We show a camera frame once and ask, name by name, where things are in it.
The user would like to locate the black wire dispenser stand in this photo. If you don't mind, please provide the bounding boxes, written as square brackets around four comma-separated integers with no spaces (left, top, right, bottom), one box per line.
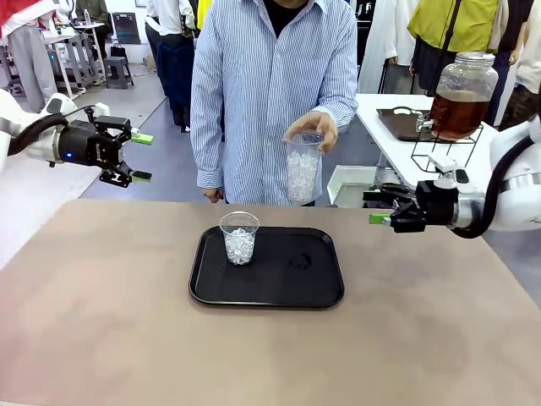
[410,124,485,174]

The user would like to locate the white plastic bin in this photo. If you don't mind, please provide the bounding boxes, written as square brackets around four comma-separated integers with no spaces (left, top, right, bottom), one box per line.
[325,164,380,209]

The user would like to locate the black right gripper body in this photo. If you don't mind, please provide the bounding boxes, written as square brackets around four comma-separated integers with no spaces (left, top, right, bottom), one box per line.
[390,179,461,235]

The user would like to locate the grey metal workbench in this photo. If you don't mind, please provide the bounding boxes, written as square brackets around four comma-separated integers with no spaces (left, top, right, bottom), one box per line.
[41,21,107,92]

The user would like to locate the bystander cream top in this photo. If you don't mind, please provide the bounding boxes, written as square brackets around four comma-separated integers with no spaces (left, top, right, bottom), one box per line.
[489,0,541,132]

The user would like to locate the person in striped shirt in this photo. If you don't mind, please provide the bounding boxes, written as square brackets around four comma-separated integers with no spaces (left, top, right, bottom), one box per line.
[189,0,359,207]

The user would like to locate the grey plastic stool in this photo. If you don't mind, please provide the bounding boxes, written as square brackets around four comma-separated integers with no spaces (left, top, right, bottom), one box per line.
[103,56,135,90]

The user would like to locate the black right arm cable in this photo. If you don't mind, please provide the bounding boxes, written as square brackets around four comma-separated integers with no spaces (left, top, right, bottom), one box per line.
[447,134,534,240]

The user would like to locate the bystander red top grey trousers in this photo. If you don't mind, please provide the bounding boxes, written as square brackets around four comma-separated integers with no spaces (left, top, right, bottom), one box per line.
[0,0,58,113]

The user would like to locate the dark monitor screen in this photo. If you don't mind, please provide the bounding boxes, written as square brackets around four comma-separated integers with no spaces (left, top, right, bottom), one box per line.
[112,12,142,46]

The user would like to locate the person's left hand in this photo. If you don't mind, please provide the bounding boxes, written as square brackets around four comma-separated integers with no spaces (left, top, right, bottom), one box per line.
[282,110,340,156]

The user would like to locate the yellow hanging garment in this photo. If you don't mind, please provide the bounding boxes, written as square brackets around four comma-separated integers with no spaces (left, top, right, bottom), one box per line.
[196,0,212,31]

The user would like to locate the tall clear iced cup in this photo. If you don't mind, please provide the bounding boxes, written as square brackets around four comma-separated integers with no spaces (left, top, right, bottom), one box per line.
[283,129,325,205]

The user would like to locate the glass tea dispenser jar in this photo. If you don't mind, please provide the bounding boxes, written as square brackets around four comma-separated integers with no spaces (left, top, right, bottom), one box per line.
[416,51,500,142]

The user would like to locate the bystander white shirt dark trousers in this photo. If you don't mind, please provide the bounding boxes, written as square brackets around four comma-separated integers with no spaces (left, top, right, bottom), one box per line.
[144,0,198,133]

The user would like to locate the black plastic serving tray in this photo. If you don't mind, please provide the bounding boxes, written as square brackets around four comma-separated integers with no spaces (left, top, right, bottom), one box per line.
[189,226,346,309]

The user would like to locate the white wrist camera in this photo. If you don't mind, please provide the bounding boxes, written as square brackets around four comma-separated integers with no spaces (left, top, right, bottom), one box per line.
[427,154,470,189]
[83,102,112,125]

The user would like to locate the black tray with handles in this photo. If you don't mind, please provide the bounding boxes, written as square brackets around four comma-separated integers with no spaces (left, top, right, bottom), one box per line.
[375,107,485,145]

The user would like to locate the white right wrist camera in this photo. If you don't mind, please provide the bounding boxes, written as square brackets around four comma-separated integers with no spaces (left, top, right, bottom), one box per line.
[427,154,470,189]

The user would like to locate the white side table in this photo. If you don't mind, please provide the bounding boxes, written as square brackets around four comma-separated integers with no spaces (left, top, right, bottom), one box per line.
[354,93,496,192]

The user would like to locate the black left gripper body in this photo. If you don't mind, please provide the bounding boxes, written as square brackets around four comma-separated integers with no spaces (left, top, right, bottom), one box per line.
[54,114,133,184]

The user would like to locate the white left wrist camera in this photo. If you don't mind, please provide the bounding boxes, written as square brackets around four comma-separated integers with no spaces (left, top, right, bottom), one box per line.
[83,102,112,125]

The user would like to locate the short clear iced cup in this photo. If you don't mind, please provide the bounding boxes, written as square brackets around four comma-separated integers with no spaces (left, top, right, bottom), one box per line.
[219,211,260,266]

